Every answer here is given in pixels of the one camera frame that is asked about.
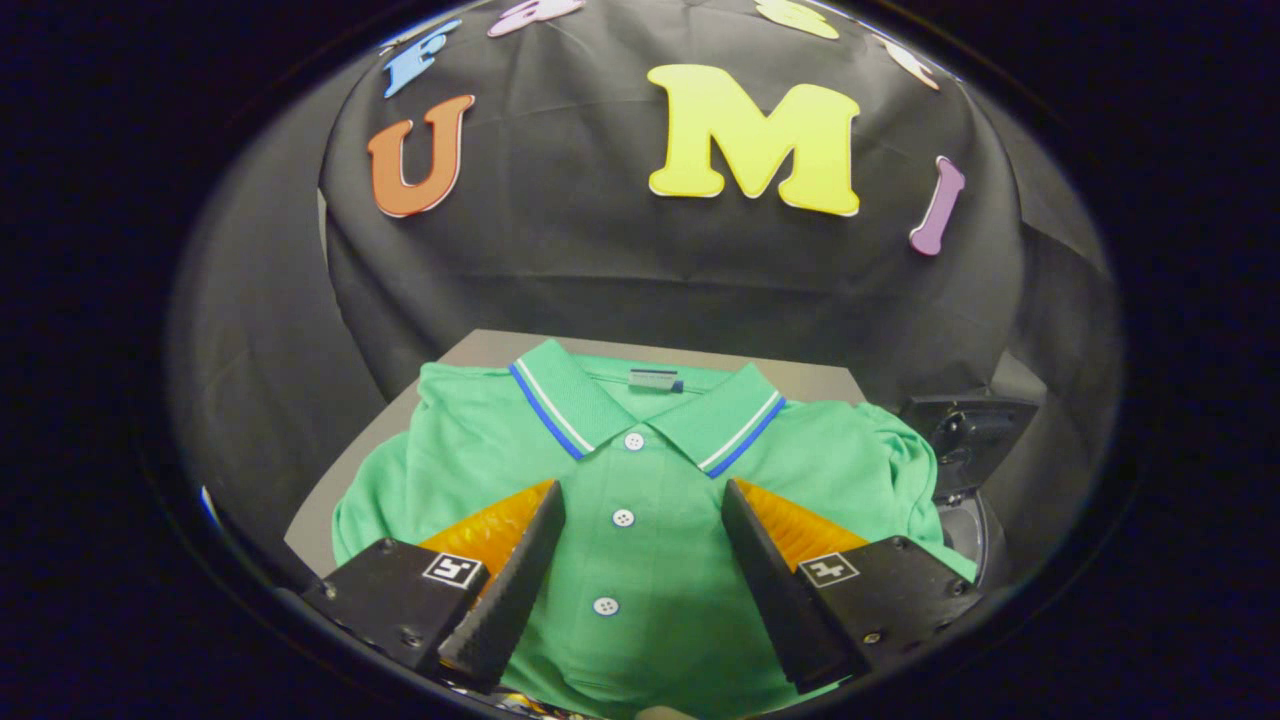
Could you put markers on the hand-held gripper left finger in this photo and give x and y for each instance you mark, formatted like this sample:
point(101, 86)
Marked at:
point(505, 600)

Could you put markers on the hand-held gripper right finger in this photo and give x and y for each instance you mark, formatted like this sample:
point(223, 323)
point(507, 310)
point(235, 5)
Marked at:
point(775, 600)

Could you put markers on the grey cabinet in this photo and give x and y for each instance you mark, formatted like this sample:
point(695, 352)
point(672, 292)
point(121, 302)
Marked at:
point(480, 348)

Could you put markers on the dark grey washing machine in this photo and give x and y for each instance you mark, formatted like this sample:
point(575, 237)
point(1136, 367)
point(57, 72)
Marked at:
point(970, 540)

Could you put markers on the green polo shirt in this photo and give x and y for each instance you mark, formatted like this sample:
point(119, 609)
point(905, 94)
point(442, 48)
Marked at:
point(640, 480)

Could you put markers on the washing machine lid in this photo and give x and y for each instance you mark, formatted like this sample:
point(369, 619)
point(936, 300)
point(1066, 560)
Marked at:
point(975, 435)

